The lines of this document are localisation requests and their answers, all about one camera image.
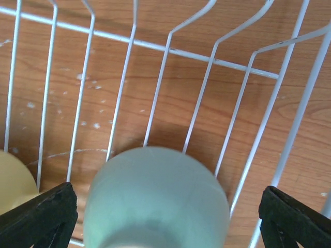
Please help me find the yellow mug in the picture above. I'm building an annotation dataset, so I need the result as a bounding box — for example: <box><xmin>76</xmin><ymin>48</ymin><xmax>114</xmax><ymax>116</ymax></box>
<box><xmin>1</xmin><ymin>150</ymin><xmax>39</xmax><ymax>214</ymax></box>

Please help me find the white wire dish rack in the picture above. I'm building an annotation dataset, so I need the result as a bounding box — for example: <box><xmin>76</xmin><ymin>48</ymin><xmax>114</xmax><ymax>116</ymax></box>
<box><xmin>0</xmin><ymin>0</ymin><xmax>331</xmax><ymax>248</ymax></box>

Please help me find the green celadon bowl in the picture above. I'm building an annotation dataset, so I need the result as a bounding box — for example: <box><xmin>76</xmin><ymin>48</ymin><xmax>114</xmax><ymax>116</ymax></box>
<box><xmin>83</xmin><ymin>147</ymin><xmax>230</xmax><ymax>247</ymax></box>

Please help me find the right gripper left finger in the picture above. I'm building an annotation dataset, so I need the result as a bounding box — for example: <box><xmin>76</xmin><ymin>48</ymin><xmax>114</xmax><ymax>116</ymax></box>
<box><xmin>1</xmin><ymin>182</ymin><xmax>78</xmax><ymax>247</ymax></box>

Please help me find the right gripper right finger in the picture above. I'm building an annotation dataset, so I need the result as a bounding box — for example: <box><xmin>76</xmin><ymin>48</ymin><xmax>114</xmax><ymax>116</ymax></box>
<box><xmin>259</xmin><ymin>185</ymin><xmax>330</xmax><ymax>247</ymax></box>

